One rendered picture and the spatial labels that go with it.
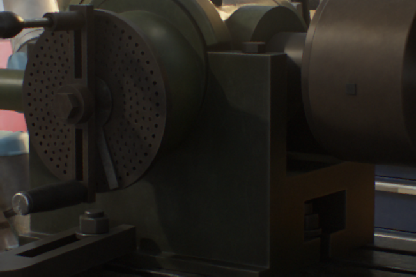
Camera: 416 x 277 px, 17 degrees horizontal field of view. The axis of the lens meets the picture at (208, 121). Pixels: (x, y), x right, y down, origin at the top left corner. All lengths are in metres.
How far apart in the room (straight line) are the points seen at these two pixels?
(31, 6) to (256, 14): 0.77
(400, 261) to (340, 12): 0.29
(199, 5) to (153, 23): 0.05
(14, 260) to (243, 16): 0.36
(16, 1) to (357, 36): 0.96
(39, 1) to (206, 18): 0.82
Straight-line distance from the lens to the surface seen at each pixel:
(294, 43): 1.47
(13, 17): 1.30
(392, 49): 1.34
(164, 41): 1.42
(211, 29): 1.42
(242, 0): 1.56
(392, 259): 1.52
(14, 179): 2.22
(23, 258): 1.39
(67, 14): 1.37
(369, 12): 1.37
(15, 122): 5.79
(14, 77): 1.51
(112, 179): 1.40
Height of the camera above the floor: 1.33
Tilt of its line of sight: 7 degrees down
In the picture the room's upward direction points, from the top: straight up
